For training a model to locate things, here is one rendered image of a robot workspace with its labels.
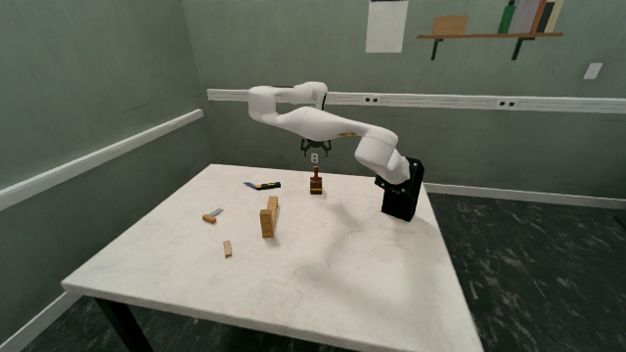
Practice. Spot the black sliding bevel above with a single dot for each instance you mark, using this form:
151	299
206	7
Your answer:
265	186

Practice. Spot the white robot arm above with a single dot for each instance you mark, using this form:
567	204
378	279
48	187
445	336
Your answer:
376	149

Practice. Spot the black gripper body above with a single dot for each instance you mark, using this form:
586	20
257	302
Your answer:
315	145

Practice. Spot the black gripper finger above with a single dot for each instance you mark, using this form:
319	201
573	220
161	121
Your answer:
325	148
303	140

